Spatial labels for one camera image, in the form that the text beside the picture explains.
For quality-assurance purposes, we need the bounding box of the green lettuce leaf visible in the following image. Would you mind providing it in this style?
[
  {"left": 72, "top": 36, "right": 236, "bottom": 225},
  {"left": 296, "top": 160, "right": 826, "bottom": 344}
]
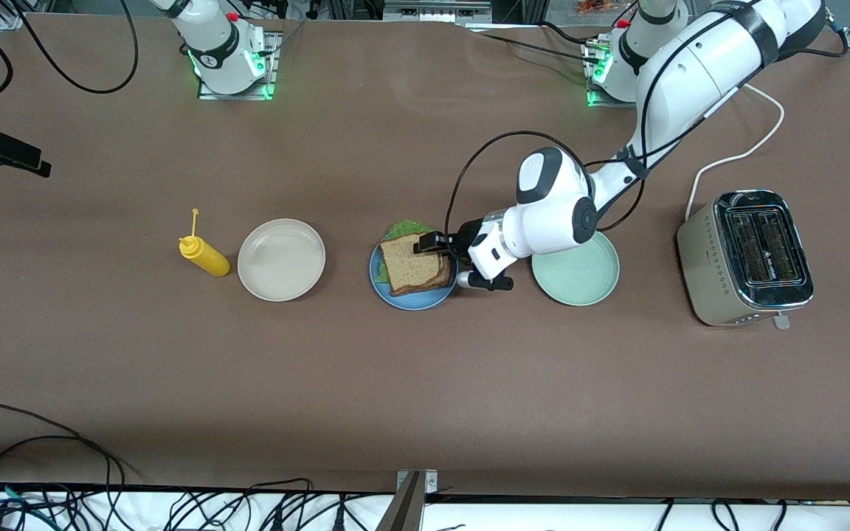
[{"left": 376, "top": 219, "right": 438, "bottom": 282}]

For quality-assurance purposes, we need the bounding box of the brown bread slice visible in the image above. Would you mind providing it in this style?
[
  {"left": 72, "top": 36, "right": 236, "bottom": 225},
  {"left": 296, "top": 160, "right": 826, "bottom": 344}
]
[
  {"left": 392, "top": 274, "right": 453, "bottom": 298},
  {"left": 379, "top": 232, "right": 452, "bottom": 294}
]

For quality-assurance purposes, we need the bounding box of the yellow squeeze bottle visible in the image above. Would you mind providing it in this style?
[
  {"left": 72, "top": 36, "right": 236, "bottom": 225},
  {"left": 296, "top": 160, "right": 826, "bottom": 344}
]
[{"left": 179, "top": 209, "right": 232, "bottom": 278}]

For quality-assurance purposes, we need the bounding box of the blue round plate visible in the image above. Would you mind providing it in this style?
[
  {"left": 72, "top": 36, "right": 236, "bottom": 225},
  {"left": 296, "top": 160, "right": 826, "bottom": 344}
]
[{"left": 369, "top": 226, "right": 460, "bottom": 311}]

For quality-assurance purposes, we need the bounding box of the pale green round plate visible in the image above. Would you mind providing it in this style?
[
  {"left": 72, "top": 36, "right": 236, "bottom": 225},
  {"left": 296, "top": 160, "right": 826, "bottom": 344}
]
[{"left": 531, "top": 230, "right": 621, "bottom": 307}]

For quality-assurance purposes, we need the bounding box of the beige round plate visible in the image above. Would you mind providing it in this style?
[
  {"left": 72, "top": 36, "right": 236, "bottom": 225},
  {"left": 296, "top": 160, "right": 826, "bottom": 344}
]
[{"left": 237, "top": 218, "right": 327, "bottom": 302}]

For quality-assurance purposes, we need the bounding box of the grey metal device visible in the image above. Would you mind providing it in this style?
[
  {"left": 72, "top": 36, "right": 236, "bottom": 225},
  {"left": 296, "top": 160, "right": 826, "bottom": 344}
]
[{"left": 383, "top": 0, "right": 493, "bottom": 23}]

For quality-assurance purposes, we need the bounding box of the beige chrome toaster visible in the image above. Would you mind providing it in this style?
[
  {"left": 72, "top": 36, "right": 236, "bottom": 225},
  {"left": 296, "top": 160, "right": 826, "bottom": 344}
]
[{"left": 676, "top": 190, "right": 815, "bottom": 330}]

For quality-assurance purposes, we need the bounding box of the grey aluminium bar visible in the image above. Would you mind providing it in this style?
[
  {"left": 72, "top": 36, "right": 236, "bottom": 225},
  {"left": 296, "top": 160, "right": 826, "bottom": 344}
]
[{"left": 376, "top": 472, "right": 426, "bottom": 531}]

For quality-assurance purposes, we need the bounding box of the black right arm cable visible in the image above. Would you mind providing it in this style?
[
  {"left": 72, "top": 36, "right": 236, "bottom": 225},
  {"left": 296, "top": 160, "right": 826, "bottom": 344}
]
[{"left": 0, "top": 0, "right": 138, "bottom": 122}]

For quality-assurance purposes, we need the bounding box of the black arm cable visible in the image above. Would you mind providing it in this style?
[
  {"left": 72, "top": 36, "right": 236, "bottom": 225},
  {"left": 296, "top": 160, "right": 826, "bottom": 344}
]
[
  {"left": 443, "top": 0, "right": 850, "bottom": 248},
  {"left": 0, "top": 0, "right": 138, "bottom": 122}
]

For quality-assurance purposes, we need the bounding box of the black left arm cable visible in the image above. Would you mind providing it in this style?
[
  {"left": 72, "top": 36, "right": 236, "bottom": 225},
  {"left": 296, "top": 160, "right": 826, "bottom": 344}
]
[{"left": 443, "top": 0, "right": 850, "bottom": 248}]

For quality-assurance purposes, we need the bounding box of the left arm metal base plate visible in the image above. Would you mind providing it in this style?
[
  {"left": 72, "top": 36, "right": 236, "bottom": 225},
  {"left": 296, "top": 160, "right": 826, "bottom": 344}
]
[{"left": 586, "top": 41, "right": 641, "bottom": 110}]

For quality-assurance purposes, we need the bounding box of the black base cable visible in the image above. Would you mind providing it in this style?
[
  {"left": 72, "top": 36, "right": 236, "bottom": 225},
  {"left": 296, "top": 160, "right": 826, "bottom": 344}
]
[{"left": 462, "top": 22, "right": 607, "bottom": 66}]

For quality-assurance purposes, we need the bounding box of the metal table edge bracket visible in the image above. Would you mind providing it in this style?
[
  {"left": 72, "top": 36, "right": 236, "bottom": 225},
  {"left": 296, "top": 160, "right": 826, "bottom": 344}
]
[{"left": 396, "top": 470, "right": 438, "bottom": 493}]

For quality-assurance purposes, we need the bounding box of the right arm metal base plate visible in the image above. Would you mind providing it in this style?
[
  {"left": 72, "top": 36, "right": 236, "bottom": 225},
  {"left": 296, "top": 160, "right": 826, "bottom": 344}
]
[{"left": 196, "top": 31, "right": 279, "bottom": 101}]

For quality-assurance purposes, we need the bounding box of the looped black cable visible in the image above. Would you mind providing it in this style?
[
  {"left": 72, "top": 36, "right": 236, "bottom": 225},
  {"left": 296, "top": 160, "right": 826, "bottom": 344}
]
[{"left": 0, "top": 435, "right": 127, "bottom": 531}]

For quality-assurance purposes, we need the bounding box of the white toaster power cord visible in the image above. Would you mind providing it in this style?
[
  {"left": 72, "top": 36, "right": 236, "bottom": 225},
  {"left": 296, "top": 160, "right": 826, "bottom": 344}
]
[{"left": 685, "top": 83, "right": 786, "bottom": 222}]

